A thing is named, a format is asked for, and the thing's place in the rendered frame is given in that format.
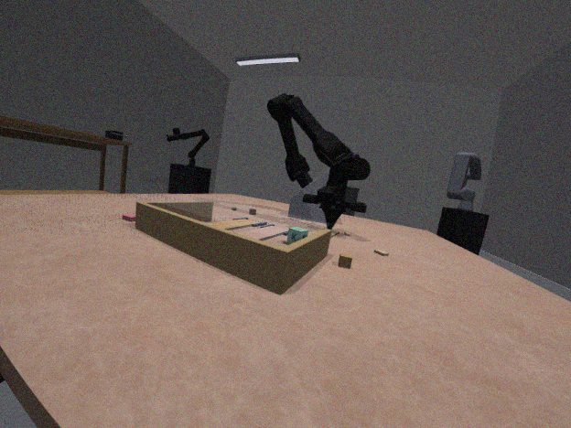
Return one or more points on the olive-brown open shallow box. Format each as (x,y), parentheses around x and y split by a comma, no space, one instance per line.
(270,249)

